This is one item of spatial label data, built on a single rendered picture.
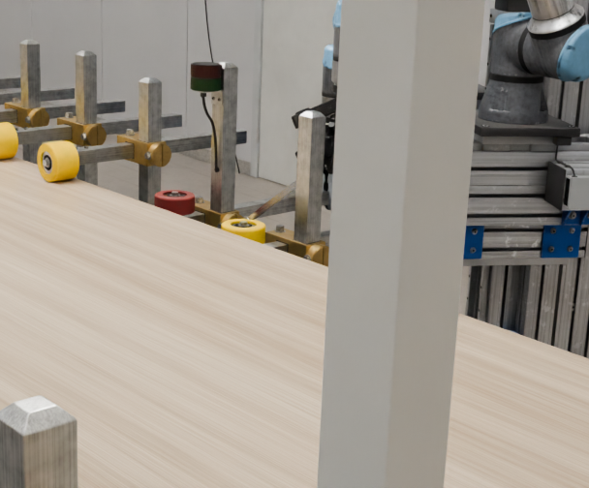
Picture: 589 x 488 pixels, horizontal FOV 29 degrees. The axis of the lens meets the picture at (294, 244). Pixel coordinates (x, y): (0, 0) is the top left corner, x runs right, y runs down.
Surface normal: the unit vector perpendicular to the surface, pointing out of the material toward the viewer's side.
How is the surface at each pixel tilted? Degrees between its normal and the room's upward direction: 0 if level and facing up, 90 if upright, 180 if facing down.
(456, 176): 90
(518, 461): 0
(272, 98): 90
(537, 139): 90
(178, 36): 90
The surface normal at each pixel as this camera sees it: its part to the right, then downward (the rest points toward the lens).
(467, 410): 0.04, -0.96
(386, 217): -0.74, 0.16
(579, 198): 0.18, 0.28
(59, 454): 0.67, 0.23
